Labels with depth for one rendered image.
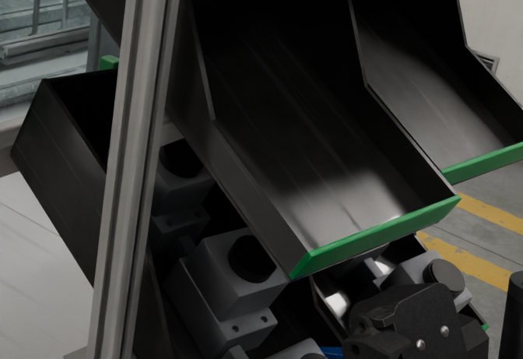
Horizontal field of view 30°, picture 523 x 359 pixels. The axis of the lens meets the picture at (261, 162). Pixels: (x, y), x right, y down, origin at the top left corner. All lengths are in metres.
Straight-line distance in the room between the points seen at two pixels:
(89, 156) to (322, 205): 0.15
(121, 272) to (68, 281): 0.82
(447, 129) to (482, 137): 0.03
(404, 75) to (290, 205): 0.20
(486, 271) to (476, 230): 0.30
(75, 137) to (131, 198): 0.09
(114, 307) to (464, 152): 0.26
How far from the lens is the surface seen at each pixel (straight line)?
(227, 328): 0.61
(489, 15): 4.47
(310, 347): 0.59
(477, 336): 0.59
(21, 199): 1.56
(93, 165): 0.60
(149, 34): 0.49
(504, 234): 3.75
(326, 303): 0.69
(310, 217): 0.52
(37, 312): 1.30
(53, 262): 1.40
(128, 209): 0.53
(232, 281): 0.59
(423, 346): 0.49
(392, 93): 0.67
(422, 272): 0.70
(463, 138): 0.68
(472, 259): 3.51
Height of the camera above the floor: 1.60
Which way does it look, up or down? 25 degrees down
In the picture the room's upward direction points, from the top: 11 degrees clockwise
